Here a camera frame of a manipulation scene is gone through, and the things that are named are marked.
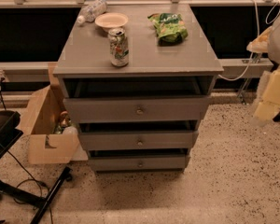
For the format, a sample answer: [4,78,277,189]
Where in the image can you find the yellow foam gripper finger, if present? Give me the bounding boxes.
[252,68,280,126]

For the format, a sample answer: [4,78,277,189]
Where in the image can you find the grey top drawer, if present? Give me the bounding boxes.
[63,97,210,123]

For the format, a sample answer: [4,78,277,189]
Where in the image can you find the grey drawer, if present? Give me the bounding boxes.
[79,131,199,150]
[90,155,189,172]
[63,97,210,123]

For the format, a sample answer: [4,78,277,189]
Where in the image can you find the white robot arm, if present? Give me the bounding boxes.
[246,15,280,125]

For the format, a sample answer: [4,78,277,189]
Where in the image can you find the grey drawer cabinet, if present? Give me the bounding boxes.
[54,5,223,160]

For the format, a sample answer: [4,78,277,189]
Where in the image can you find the grey bottom drawer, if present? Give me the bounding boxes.
[90,155,189,172]

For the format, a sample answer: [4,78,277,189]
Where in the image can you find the grey middle drawer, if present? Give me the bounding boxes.
[79,131,199,150]

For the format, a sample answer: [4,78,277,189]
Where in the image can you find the green chip bag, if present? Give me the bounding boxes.
[147,13,189,44]

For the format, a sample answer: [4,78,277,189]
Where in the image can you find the crumpled soda can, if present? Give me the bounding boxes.
[108,28,129,67]

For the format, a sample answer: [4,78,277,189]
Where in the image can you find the beige paper bowl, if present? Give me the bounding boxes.
[95,12,129,32]

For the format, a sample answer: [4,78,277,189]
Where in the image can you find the clear plastic water bottle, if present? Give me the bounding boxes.
[77,0,107,24]

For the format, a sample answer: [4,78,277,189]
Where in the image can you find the cardboard box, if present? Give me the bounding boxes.
[20,63,84,164]

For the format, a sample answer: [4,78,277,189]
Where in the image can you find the metal railing post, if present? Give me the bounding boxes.
[237,53,262,105]

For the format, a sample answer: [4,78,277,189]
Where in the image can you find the white cable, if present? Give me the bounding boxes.
[217,0,280,81]

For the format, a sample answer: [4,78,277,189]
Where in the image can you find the black floor cable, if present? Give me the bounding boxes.
[6,149,54,224]

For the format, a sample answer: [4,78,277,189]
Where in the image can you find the black stand frame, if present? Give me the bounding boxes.
[0,111,72,224]

